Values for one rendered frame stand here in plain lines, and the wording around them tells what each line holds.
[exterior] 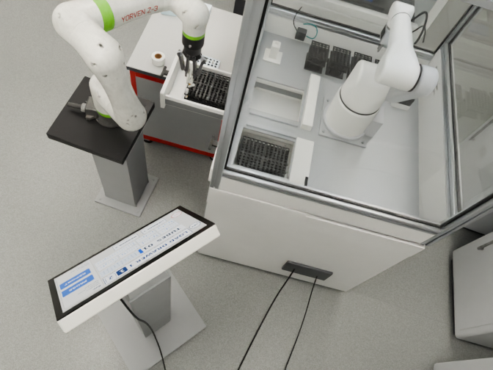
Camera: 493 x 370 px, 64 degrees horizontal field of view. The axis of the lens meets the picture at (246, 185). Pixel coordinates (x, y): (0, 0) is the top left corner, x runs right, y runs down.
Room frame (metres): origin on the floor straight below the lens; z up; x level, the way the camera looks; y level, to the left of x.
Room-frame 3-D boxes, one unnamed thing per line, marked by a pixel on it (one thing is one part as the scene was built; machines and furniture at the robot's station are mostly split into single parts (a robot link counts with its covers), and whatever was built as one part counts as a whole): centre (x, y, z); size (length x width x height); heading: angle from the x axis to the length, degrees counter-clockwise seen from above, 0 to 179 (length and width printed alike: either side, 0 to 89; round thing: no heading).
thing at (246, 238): (1.27, -0.28, 0.40); 1.03 x 0.95 x 0.80; 6
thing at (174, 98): (1.26, 0.32, 0.86); 0.40 x 0.26 x 0.06; 96
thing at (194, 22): (1.21, 0.42, 1.30); 0.13 x 0.11 x 0.14; 63
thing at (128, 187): (0.97, 0.71, 0.38); 0.30 x 0.30 x 0.76; 1
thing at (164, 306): (0.31, 0.26, 0.51); 0.50 x 0.45 x 1.02; 55
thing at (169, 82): (1.23, 0.52, 0.87); 0.29 x 0.02 x 0.11; 6
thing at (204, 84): (1.26, 0.32, 0.87); 0.22 x 0.18 x 0.06; 96
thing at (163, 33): (1.64, 0.55, 0.38); 0.62 x 0.58 x 0.76; 6
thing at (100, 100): (0.96, 0.69, 0.96); 0.16 x 0.13 x 0.19; 63
